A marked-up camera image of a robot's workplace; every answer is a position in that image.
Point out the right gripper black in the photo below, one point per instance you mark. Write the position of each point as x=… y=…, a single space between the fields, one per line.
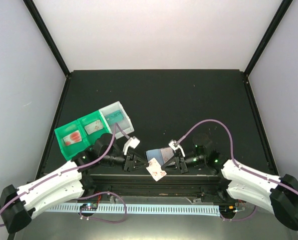
x=183 y=168

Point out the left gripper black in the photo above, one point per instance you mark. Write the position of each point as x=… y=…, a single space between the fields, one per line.
x=128 y=163

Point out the pink card sleeve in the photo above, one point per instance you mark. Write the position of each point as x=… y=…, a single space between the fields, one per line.
x=155 y=170
x=167 y=154

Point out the teal card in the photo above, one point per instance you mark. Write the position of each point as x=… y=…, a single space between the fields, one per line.
x=114 y=117

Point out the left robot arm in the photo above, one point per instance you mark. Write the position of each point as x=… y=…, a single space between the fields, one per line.
x=20 y=205

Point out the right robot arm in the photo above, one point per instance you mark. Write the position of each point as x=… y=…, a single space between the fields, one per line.
x=278 y=195

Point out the white card in green bin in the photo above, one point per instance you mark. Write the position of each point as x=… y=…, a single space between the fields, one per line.
x=93 y=127

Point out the red white card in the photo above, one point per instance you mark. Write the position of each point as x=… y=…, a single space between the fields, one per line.
x=73 y=138

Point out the white translucent bin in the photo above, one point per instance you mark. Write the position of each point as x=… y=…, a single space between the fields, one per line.
x=126 y=125

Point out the green plastic bin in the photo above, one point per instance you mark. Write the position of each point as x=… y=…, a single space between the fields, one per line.
x=79 y=124

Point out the left circuit board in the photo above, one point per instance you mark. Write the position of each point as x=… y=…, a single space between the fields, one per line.
x=88 y=207

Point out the circuit board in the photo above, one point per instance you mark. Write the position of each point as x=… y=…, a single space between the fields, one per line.
x=229 y=208
x=88 y=207

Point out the right circuit board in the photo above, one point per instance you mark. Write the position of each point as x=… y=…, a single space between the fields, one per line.
x=229 y=208

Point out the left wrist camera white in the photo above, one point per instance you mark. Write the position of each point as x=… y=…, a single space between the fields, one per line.
x=132 y=142

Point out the black aluminium rail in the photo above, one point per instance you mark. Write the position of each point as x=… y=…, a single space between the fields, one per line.
x=146 y=186

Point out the white slotted cable duct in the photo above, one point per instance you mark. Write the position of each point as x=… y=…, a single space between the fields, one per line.
x=140 y=209

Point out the left black frame post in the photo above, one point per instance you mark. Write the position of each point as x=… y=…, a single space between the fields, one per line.
x=35 y=14

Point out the black frame post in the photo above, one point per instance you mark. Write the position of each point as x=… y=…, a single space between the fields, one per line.
x=272 y=27
x=35 y=14

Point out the right black frame post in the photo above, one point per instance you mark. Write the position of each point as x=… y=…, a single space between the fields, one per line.
x=272 y=27

